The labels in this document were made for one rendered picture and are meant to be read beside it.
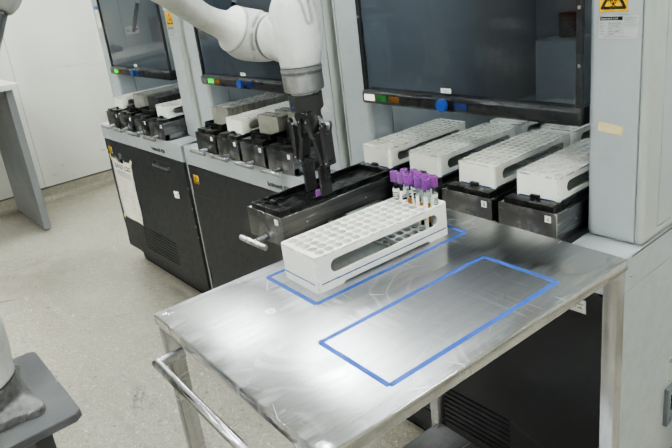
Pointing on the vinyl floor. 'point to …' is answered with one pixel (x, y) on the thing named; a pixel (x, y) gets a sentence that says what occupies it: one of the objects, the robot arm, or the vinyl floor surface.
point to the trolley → (387, 335)
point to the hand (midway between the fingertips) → (317, 179)
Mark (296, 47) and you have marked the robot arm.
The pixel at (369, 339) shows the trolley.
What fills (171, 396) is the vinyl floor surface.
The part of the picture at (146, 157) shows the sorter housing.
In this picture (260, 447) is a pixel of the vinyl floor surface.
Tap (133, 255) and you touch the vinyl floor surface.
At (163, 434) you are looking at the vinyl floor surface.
